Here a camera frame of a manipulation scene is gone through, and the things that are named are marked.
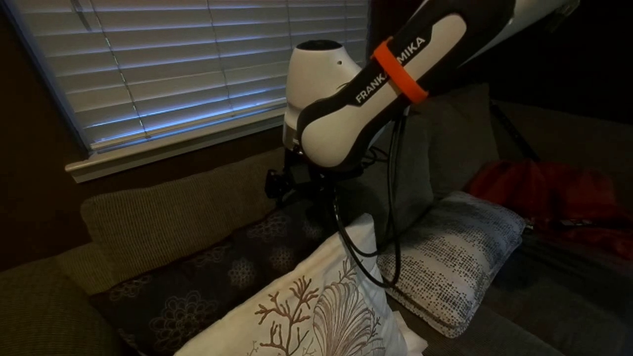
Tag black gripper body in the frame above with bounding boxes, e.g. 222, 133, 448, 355
266, 153, 365, 206

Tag dark brown patterned pillow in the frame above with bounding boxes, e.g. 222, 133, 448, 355
92, 201, 337, 356

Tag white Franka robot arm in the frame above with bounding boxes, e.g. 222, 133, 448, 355
266, 0, 570, 201

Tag white coral print pillow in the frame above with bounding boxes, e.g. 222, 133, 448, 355
177, 234, 428, 356

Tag white grey knit pillow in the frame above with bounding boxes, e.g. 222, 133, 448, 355
378, 193, 527, 339

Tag white window blinds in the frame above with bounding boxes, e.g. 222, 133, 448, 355
3, 0, 371, 155

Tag red blanket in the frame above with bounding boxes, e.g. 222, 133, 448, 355
467, 161, 633, 262

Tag olive green sofa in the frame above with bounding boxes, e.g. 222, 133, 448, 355
0, 88, 633, 356

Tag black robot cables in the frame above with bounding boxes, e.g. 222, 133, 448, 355
329, 114, 412, 292

